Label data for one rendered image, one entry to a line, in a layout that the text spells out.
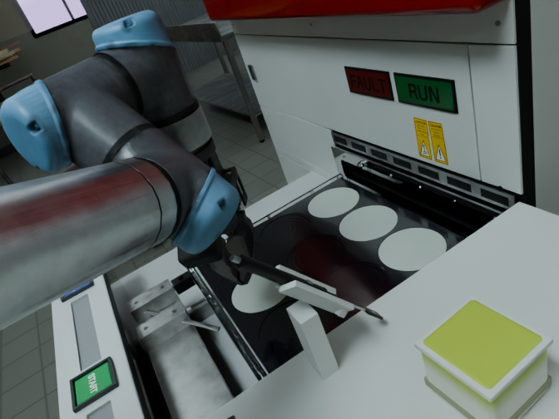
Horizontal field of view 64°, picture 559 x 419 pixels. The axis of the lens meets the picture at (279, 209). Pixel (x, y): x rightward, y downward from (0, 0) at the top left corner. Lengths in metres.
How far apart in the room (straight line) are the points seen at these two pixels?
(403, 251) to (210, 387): 0.34
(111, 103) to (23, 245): 0.21
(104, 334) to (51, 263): 0.45
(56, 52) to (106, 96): 6.74
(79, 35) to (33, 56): 0.67
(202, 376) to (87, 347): 0.17
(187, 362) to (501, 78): 0.56
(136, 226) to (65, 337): 0.46
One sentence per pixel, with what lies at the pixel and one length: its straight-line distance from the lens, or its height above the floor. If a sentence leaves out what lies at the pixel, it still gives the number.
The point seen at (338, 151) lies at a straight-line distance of 0.96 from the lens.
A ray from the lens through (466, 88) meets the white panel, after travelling 0.64.
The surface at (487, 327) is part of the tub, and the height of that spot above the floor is 1.03.
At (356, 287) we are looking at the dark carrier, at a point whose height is 0.90.
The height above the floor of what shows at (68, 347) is 0.96.
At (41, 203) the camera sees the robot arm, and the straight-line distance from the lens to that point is 0.28.
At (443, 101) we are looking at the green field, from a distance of 0.67.
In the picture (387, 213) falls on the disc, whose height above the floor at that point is 0.90.
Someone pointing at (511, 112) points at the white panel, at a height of 1.09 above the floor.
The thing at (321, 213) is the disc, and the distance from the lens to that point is 0.84.
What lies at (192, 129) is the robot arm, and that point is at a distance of 0.52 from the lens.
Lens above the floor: 1.35
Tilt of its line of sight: 30 degrees down
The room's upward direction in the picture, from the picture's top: 21 degrees counter-clockwise
